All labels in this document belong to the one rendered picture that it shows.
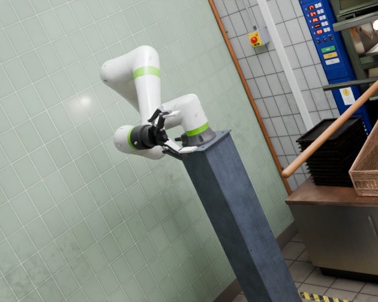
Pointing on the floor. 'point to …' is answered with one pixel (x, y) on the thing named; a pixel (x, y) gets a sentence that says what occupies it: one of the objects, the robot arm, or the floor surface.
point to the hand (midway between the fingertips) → (184, 131)
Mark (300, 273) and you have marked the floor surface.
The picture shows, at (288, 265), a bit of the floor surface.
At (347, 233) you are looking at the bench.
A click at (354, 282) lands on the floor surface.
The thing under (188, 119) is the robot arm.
